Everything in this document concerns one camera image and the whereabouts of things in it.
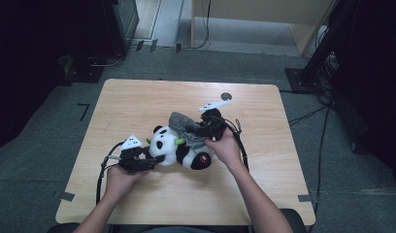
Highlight black cabinet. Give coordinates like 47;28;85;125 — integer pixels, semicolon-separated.
100;0;141;57

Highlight black hanging cable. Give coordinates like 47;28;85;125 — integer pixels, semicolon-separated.
185;0;213;50

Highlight panda plush toy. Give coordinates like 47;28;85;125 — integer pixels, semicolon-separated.
147;125;216;171

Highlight right hand-held gripper cable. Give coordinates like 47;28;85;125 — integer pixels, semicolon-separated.
218;116;250;173

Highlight black metal stand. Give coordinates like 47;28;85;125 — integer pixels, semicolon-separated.
284;0;360;95

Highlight person's leg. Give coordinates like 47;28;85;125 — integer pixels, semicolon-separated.
280;208;309;233
47;222;81;233

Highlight tangle of cables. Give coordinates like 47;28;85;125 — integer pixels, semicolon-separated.
315;51;340;105

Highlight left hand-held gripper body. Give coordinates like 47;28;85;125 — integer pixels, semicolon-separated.
117;134;149;173

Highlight person's left leg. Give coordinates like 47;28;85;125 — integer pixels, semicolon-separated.
47;222;81;233

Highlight short black floor cable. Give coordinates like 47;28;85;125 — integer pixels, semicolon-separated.
287;103;331;127

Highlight light wooden cabinet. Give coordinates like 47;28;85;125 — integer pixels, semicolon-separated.
189;0;341;56

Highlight dark curtain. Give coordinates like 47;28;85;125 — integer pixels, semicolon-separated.
0;0;105;153
328;0;396;193

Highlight hand-held gripper cable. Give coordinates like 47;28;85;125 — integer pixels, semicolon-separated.
95;141;126;206
218;116;250;173

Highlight black looped floor cable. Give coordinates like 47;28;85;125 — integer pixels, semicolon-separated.
87;52;125;68

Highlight grey sock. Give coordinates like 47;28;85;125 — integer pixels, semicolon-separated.
167;111;209;153

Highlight person's left hand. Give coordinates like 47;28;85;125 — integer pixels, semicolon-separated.
103;166;150;202

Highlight left hand-held gripper cable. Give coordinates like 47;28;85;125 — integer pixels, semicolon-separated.
95;141;126;206

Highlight person's right hand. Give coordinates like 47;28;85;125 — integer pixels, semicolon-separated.
205;127;244;173

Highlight black floor base plate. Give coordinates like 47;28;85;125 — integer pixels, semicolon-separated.
63;62;106;84

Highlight long black floor cable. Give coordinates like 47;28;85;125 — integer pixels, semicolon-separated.
311;105;332;227

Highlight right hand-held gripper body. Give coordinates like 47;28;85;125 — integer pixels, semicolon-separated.
199;98;233;141

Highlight person's dark clothing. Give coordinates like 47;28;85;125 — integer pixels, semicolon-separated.
112;224;252;233

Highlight person's right leg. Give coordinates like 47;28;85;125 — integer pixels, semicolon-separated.
280;208;309;233

